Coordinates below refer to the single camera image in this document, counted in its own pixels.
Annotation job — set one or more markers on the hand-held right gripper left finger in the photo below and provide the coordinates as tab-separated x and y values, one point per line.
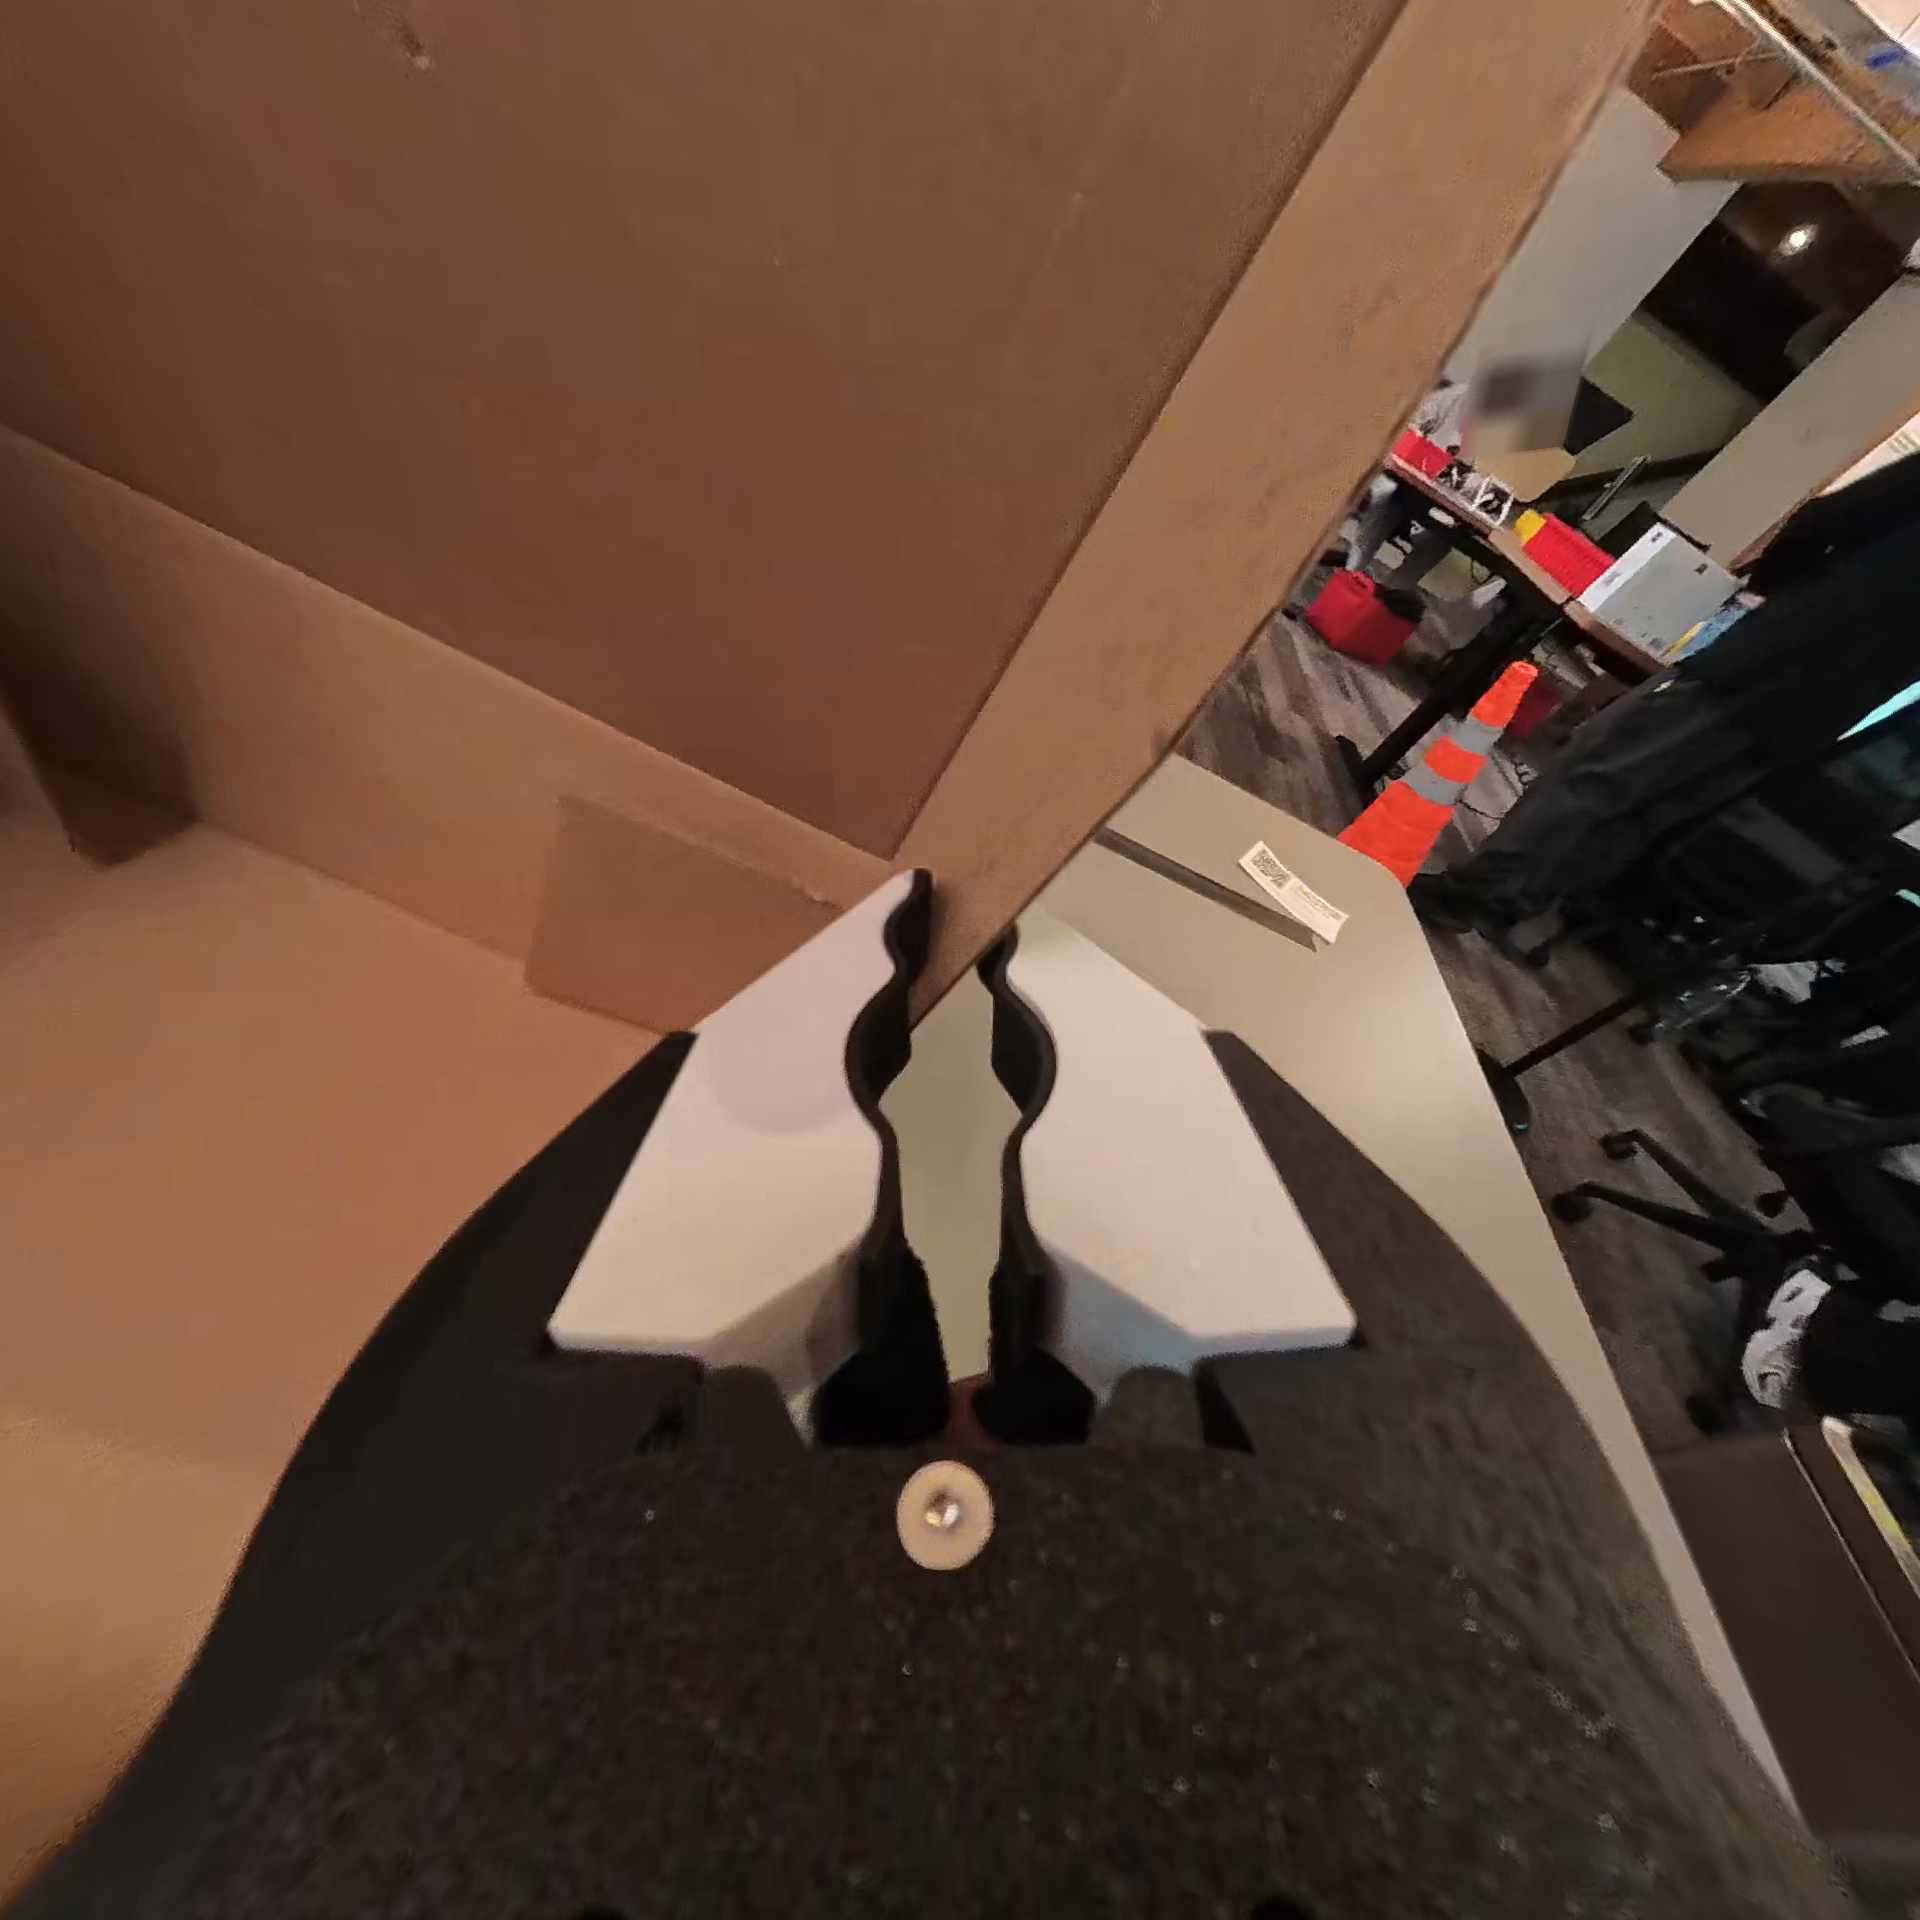
735	1187

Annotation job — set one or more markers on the wooden work table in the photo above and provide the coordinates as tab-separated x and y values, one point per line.
1547	602

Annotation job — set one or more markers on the white code sticker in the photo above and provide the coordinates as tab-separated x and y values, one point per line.
1290	889

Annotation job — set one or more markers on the red tray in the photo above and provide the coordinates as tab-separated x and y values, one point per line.
1424	453

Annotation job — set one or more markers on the black office chair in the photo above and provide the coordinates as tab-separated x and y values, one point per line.
1801	1157

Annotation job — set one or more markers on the white carton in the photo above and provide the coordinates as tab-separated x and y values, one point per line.
1659	587

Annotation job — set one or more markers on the brown cardboard mailer box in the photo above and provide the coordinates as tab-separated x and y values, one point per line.
599	453

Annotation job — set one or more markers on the red storage bin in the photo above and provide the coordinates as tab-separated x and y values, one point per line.
1568	553

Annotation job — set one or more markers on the orange traffic cone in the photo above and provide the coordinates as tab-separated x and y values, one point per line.
1424	793

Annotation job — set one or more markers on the red bag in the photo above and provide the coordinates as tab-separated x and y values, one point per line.
1358	613

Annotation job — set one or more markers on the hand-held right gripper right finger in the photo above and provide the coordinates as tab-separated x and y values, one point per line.
1185	1187

